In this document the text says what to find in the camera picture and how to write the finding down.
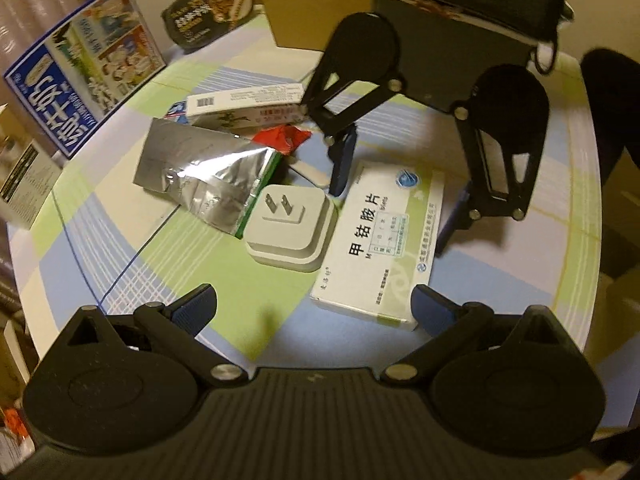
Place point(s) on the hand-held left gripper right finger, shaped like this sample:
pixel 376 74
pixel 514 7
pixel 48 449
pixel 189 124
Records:
pixel 432 307

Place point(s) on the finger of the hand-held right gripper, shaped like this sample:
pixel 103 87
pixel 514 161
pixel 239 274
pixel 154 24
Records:
pixel 454 220
pixel 344 165

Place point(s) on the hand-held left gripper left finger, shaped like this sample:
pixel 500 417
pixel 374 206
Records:
pixel 195 305

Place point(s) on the red snack packet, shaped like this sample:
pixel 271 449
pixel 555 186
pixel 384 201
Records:
pixel 280 139

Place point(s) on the brown cardboard box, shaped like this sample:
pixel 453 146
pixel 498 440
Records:
pixel 300 15

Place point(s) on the checked cloth desktop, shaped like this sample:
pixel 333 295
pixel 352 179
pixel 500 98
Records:
pixel 150 270

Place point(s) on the white power adapter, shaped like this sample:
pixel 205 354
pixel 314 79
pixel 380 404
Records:
pixel 295 240

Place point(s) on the long white medicine box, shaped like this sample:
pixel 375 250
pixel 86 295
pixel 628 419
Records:
pixel 240 105

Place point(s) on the silver foil bag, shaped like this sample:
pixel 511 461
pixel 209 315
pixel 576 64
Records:
pixel 200 175

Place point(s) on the small blue tissue pack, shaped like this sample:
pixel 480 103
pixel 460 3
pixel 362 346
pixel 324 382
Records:
pixel 177 110

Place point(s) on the black instant food bowl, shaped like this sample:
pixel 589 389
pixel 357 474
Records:
pixel 200 20

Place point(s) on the small white printed box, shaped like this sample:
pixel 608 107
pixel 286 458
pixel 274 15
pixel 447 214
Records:
pixel 25 185

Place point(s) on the blue printed milk carton box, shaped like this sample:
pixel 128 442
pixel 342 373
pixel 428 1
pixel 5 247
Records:
pixel 85 70

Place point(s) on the beige curtain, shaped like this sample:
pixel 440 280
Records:
pixel 30 5

